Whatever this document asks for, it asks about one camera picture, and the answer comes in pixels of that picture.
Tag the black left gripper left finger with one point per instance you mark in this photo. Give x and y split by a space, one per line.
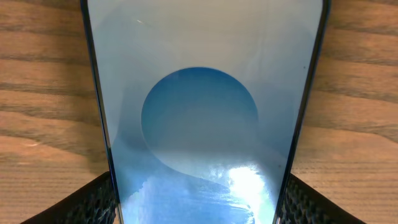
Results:
94 203

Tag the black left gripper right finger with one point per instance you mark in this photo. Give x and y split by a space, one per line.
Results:
304 205

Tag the blue Galaxy smartphone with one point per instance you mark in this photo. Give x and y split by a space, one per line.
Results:
202 103

